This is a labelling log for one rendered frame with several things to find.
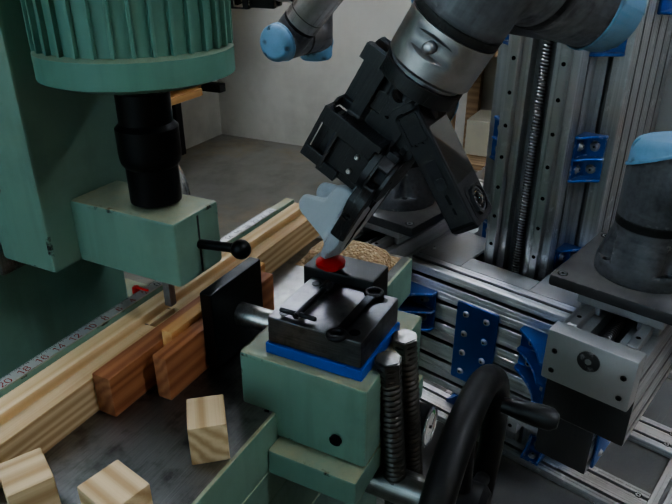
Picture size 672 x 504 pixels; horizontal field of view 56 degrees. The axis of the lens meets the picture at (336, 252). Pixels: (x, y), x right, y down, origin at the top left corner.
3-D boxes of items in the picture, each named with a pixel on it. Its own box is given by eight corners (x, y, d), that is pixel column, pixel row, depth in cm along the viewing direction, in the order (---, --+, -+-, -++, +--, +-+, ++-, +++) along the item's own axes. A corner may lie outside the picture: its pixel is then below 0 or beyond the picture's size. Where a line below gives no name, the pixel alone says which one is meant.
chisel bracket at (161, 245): (183, 302, 63) (173, 224, 60) (81, 272, 69) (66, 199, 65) (226, 271, 69) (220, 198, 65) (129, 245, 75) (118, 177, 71)
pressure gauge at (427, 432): (421, 466, 94) (425, 423, 90) (397, 457, 95) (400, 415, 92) (435, 439, 99) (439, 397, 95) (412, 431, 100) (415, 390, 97)
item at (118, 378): (116, 417, 61) (108, 380, 59) (99, 410, 62) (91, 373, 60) (240, 314, 77) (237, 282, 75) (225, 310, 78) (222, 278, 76)
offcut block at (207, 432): (190, 433, 59) (186, 398, 57) (226, 428, 59) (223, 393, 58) (191, 465, 55) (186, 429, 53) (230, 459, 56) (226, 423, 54)
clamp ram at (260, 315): (266, 386, 64) (261, 310, 60) (206, 365, 67) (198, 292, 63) (309, 340, 71) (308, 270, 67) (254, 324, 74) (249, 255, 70)
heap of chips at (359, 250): (376, 284, 84) (377, 265, 82) (295, 264, 89) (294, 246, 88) (400, 258, 91) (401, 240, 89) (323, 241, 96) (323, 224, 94)
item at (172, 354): (171, 401, 63) (165, 359, 61) (158, 395, 64) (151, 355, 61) (275, 309, 78) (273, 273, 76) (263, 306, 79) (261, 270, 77)
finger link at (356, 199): (343, 218, 62) (387, 150, 56) (357, 229, 61) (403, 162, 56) (320, 236, 58) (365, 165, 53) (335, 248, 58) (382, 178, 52)
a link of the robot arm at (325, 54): (284, 62, 140) (282, 9, 135) (309, 55, 149) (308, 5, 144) (316, 65, 136) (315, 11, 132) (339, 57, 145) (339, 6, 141)
